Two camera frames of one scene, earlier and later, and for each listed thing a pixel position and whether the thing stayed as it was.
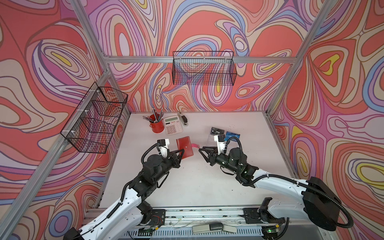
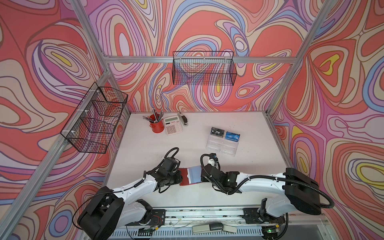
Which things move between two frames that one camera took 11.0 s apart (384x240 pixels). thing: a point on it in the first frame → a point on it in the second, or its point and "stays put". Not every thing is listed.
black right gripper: [212, 157] → [204, 179]
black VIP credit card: [217, 131] stays put
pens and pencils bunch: [153, 118] stays put
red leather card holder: [184, 143] → [190, 175]
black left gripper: [173, 159] → [177, 182]
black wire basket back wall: [216, 68] stays put
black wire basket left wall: [91, 128] stays put
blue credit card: [229, 135] stays put
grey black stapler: [183, 119] stays put
